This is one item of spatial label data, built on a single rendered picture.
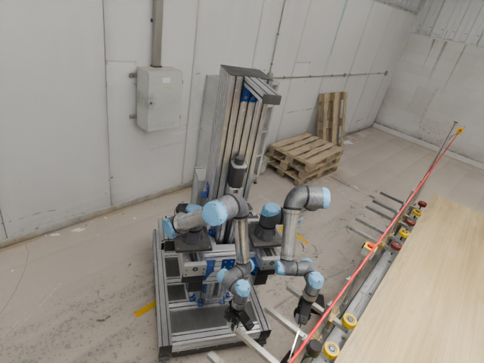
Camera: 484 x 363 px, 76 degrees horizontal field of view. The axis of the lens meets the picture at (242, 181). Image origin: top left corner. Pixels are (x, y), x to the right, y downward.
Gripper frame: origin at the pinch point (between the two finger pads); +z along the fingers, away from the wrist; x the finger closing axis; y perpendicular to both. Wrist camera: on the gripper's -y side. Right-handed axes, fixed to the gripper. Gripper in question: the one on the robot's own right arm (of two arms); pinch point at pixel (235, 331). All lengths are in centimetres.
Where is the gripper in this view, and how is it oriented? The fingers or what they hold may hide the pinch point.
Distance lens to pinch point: 188.4
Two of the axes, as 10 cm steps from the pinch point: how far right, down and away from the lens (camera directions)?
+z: -1.7, 8.5, 4.9
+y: -7.6, -4.4, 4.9
